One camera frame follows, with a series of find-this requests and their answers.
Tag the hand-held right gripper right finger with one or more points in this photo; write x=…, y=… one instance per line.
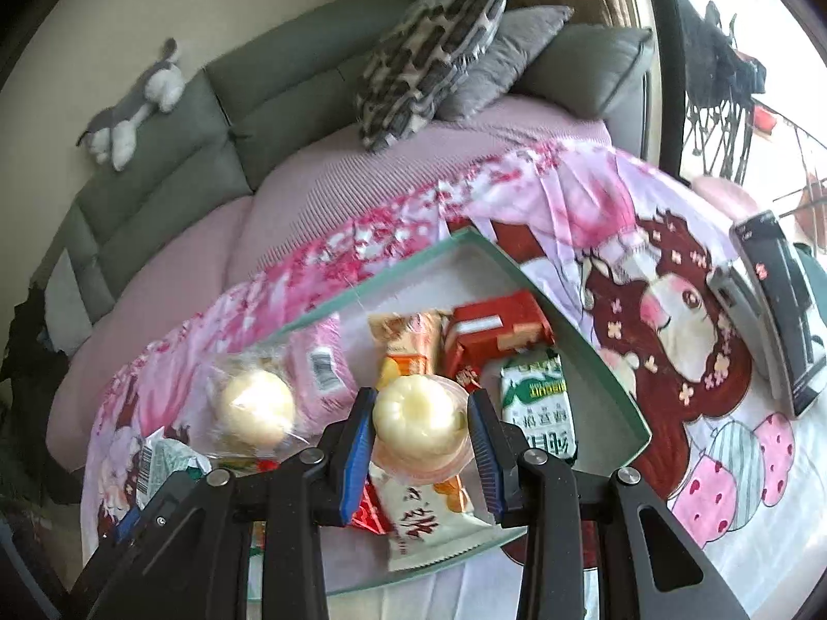
x=484, y=458

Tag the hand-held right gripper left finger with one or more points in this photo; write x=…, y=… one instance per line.
x=355, y=458

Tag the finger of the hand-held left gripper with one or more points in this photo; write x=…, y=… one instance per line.
x=155, y=549

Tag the red snack bag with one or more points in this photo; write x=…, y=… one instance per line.
x=371, y=510

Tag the pale jelly cup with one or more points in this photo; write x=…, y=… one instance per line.
x=417, y=413

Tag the green and white drink packet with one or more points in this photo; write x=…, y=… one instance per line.
x=536, y=400

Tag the small red candy packet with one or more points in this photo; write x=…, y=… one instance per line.
x=468, y=376

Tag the white snack packet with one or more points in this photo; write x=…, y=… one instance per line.
x=426, y=523

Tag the green foil packet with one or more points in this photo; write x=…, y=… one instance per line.
x=168, y=462

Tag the yellow snack bag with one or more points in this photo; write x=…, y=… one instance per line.
x=391, y=373

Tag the pink snack packet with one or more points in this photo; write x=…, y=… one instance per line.
x=316, y=361

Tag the bun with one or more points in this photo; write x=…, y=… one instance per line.
x=255, y=407

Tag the orange snack bag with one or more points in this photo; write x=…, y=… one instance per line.
x=407, y=342

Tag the red snack box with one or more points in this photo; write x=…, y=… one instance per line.
x=497, y=329

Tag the teal shallow box tray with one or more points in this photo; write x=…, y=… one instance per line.
x=465, y=265

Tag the dark clothing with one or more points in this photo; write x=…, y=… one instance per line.
x=26, y=361

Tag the pink sofa cover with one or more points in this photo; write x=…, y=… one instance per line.
x=310, y=206

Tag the pink printed blanket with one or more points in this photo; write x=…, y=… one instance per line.
x=581, y=219

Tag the light grey cloth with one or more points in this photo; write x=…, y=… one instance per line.
x=68, y=303

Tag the silver device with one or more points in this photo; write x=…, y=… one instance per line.
x=733, y=294

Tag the black box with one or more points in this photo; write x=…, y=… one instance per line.
x=775, y=284

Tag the pink round stool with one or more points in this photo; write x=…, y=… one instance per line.
x=720, y=192

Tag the grey sofa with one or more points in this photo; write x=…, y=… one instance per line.
x=291, y=77

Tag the black and white patterned pillow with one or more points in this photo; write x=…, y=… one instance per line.
x=420, y=64

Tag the grey pillow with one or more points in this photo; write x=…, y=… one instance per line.
x=510, y=58

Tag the grey and white plush toy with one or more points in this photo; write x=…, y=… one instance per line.
x=161, y=84

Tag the balcony drying rack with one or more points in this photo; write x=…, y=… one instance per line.
x=717, y=64

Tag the dark door frame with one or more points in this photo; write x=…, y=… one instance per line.
x=665, y=77

